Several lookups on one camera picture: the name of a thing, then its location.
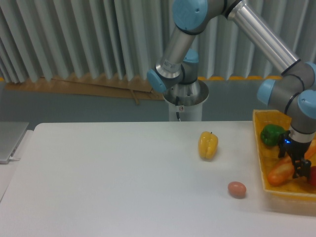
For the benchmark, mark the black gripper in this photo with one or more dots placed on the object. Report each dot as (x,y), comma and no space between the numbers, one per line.
(296,150)

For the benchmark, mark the baguette bread loaf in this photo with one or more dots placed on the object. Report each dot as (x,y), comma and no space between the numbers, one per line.
(284,169)

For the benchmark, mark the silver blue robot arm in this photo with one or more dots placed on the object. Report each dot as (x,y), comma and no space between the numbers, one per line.
(293,95)

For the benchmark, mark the red bell pepper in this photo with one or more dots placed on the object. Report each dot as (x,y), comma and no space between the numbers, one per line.
(312,176)

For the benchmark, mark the yellow woven basket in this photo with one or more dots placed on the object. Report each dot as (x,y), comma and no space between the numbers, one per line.
(298,188)

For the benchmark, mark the green bell pepper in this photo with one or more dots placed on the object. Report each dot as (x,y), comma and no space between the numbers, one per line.
(271,133)

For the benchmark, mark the brown egg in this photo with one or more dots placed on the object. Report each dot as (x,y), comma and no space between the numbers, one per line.
(237,189)

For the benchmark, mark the yellow bell pepper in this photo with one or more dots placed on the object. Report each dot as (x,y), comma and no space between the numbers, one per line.
(207,145)

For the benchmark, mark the brown cardboard sheet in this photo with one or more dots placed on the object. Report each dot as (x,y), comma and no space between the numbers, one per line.
(136,89)

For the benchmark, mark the silver laptop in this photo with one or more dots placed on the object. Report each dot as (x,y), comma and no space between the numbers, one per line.
(11,134)

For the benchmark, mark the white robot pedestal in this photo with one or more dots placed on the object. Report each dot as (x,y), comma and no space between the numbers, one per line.
(185,101)

